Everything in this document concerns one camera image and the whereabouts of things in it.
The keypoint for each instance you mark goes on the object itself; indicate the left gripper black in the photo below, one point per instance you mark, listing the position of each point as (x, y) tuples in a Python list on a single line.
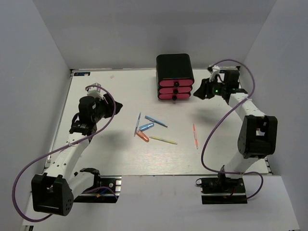
[(111, 108)]

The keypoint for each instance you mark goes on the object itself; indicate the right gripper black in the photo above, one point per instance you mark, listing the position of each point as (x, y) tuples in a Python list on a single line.
[(204, 89)]

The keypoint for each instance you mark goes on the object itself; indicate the clear blue pen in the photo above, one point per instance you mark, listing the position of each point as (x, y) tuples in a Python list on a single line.
[(137, 124)]

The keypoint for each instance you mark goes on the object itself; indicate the pink drawer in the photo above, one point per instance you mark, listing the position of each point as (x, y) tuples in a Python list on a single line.
[(175, 82), (173, 90), (174, 97)]

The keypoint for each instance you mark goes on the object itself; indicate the orange highlighter pen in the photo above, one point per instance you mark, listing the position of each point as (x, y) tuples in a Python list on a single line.
[(195, 136)]

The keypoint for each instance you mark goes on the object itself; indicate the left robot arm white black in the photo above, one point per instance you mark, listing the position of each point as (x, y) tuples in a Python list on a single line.
[(54, 191)]

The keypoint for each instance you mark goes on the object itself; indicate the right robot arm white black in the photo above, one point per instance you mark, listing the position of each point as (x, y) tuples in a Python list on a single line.
[(258, 133)]

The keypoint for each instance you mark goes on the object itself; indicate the light blue clip pen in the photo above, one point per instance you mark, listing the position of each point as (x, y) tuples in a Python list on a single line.
[(155, 121)]

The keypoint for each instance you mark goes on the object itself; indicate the black drawer cabinet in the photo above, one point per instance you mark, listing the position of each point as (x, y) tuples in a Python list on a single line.
[(173, 66)]

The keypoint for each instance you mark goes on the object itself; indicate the yellow highlighter pen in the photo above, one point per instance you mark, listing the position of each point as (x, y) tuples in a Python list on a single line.
[(163, 140)]

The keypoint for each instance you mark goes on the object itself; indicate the left blue table sticker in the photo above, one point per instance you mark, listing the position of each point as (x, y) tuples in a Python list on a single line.
[(81, 73)]

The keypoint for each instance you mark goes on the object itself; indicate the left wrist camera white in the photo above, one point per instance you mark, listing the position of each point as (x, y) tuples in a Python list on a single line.
[(94, 91)]

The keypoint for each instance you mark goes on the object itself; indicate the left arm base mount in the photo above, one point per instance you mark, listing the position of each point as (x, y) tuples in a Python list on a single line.
[(107, 192)]

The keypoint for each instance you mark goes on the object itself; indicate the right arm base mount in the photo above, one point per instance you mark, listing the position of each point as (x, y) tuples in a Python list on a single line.
[(222, 191)]

